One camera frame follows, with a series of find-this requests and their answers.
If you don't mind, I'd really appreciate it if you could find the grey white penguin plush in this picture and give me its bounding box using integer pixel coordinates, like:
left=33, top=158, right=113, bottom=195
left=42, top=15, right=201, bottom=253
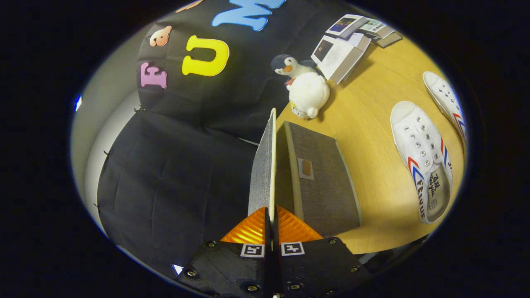
left=271, top=54, right=319, bottom=86

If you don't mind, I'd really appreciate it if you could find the white book with portrait cover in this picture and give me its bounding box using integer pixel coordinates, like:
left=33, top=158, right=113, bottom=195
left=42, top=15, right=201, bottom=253
left=311, top=35, right=372, bottom=84

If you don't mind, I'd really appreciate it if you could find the book with blue cover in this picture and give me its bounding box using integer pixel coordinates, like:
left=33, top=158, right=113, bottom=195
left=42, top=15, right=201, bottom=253
left=325, top=14, right=369, bottom=38

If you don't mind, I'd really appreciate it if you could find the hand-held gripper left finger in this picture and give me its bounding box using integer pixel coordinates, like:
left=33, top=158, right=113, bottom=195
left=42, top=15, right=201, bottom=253
left=176, top=206, right=274, bottom=298

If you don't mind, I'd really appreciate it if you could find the plain white book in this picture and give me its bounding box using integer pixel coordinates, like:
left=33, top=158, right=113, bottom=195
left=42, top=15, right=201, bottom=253
left=349, top=32, right=372, bottom=51

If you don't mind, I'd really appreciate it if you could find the book with pale teal cover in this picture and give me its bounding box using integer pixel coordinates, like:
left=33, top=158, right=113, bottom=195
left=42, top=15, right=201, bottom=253
left=359, top=19, right=396, bottom=40

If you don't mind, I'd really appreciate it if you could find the white striped canvas shoe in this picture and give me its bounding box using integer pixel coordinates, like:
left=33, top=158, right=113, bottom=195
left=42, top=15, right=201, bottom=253
left=390, top=101, right=454, bottom=225
left=422, top=71, right=468, bottom=149

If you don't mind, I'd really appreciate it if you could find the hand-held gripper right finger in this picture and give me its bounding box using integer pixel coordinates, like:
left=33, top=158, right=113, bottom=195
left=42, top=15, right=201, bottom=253
left=271, top=205, right=373, bottom=298

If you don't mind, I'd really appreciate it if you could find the grey fabric storage box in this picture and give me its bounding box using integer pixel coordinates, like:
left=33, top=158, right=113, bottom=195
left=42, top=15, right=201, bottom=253
left=248, top=108, right=363, bottom=238

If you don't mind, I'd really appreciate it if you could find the dark grey book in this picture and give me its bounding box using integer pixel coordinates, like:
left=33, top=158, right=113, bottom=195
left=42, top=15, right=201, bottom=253
left=373, top=32, right=403, bottom=48

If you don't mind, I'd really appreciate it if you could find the white round plush toy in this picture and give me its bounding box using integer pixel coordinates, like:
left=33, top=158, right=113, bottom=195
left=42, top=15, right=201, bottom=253
left=288, top=72, right=331, bottom=120

